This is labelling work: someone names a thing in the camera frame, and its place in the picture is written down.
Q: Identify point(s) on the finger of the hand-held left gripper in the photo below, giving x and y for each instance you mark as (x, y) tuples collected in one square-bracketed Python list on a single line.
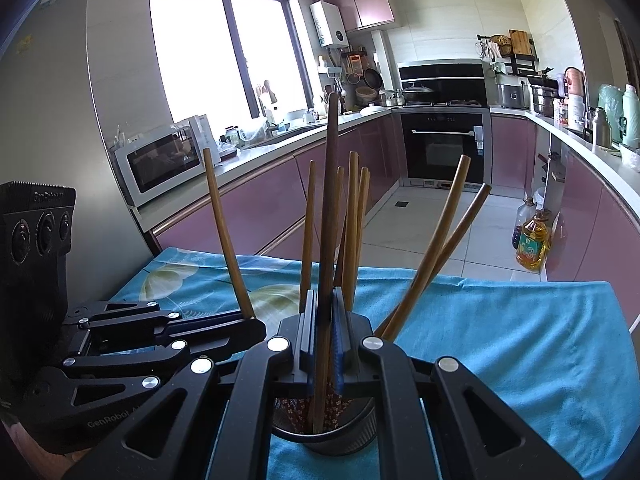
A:
[(225, 332), (115, 367)]

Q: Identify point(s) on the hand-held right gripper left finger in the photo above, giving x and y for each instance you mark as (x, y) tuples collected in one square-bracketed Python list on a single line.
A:
[(311, 345)]

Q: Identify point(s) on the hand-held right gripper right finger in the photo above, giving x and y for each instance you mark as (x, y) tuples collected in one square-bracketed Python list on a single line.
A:
[(341, 355)]

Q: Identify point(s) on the black mesh cup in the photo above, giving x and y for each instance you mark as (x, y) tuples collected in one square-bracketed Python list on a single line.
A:
[(350, 442)]

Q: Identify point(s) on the single bamboo chopstick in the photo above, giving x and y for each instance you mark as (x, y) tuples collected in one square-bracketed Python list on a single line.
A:
[(225, 240), (327, 210)]

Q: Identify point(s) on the bunch of bamboo chopsticks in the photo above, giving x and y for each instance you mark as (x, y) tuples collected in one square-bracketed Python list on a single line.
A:
[(351, 210)]

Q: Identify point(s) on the pink lower cabinets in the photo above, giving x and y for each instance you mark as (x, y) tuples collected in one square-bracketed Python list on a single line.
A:
[(260, 195)]

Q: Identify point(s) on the pink cabinets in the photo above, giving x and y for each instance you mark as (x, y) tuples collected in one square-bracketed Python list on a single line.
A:
[(370, 5), (260, 195)]

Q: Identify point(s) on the blue floral tablecloth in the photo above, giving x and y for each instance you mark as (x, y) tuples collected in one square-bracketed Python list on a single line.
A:
[(500, 360)]

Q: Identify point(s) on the white microwave oven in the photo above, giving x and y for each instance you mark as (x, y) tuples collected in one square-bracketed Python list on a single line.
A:
[(155, 162)]

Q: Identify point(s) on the grey refrigerator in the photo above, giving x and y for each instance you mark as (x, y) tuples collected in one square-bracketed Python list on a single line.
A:
[(50, 110)]

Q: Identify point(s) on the yellow cooking oil bottle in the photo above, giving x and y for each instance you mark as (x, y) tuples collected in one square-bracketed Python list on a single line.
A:
[(532, 250)]

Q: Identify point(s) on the black built-in oven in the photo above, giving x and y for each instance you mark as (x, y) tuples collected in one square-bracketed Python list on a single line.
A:
[(440, 150)]

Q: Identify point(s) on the white lidded pot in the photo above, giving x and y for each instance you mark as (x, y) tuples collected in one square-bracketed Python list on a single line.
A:
[(372, 109)]

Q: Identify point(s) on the lidded wok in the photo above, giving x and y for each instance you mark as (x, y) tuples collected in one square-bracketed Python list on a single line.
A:
[(417, 92)]

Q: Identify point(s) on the hanging frying pan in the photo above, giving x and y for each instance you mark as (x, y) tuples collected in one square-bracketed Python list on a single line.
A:
[(372, 78)]

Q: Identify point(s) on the kitchen window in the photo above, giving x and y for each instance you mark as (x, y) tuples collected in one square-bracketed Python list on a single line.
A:
[(200, 60)]

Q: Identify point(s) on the knife holder with knives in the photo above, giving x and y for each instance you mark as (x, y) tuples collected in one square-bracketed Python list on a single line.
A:
[(552, 170)]

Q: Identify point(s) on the black range hood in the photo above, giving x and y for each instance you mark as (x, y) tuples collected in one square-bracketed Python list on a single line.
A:
[(440, 72)]

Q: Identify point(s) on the silver rice cooker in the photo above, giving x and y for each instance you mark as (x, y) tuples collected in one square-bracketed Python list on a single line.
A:
[(510, 95)]

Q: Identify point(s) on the white kitchen countertop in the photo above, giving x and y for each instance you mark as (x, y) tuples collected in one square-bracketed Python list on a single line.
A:
[(585, 147)]

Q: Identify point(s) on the stainless steel pot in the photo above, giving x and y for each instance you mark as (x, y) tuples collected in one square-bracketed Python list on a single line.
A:
[(544, 100)]

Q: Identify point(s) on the white labelled container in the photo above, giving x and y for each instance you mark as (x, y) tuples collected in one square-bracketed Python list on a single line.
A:
[(576, 112)]

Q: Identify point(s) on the stainless steel flask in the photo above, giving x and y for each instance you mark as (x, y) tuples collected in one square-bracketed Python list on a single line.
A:
[(602, 130)]

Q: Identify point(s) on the pink upper cabinets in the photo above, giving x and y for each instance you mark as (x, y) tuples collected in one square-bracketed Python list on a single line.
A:
[(370, 5)]

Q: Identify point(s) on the white bowl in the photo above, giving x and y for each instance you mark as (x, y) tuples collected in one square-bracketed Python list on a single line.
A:
[(631, 156)]

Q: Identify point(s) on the wooden cutting board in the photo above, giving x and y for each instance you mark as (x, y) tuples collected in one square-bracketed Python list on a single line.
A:
[(520, 42)]

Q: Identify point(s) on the pink electric kettle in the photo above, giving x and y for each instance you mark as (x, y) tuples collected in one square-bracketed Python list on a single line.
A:
[(574, 80)]

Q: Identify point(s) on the white and green thermos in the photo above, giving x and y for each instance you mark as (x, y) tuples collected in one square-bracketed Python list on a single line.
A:
[(630, 115)]

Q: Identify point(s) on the white wall water heater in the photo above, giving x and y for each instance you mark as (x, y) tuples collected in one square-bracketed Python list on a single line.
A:
[(329, 25)]

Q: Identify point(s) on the black wall rack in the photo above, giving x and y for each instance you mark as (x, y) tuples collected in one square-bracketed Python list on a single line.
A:
[(522, 60)]

